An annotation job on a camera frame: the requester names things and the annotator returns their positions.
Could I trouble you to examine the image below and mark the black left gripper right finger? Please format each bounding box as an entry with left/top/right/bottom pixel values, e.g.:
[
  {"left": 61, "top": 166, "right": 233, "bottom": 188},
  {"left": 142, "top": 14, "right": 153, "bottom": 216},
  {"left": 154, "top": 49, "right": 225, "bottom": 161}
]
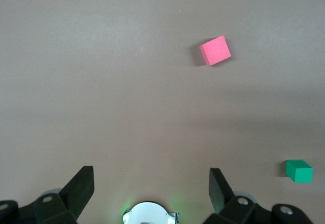
[{"left": 205, "top": 168, "right": 272, "bottom": 224}]

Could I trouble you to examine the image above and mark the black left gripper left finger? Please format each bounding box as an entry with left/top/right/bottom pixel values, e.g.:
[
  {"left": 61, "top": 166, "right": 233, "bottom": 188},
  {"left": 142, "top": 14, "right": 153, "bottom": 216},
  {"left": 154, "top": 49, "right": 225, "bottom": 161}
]
[{"left": 19, "top": 166, "right": 95, "bottom": 224}]

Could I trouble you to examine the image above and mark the green foam cube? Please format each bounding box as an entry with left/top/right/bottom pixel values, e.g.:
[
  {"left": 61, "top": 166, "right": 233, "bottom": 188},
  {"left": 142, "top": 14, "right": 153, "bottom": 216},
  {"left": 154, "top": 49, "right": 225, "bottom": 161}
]
[{"left": 285, "top": 159, "right": 314, "bottom": 183}]

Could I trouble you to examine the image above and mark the brown table mat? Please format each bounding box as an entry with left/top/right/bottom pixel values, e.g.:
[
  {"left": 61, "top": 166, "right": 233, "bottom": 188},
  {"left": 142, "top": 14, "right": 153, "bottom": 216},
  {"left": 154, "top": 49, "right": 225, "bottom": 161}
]
[{"left": 0, "top": 0, "right": 325, "bottom": 224}]

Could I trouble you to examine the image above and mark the pink foam cube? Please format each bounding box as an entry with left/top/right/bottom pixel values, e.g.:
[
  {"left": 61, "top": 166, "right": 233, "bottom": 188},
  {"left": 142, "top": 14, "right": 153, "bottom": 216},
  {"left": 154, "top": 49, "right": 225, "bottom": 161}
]
[{"left": 199, "top": 35, "right": 232, "bottom": 67}]

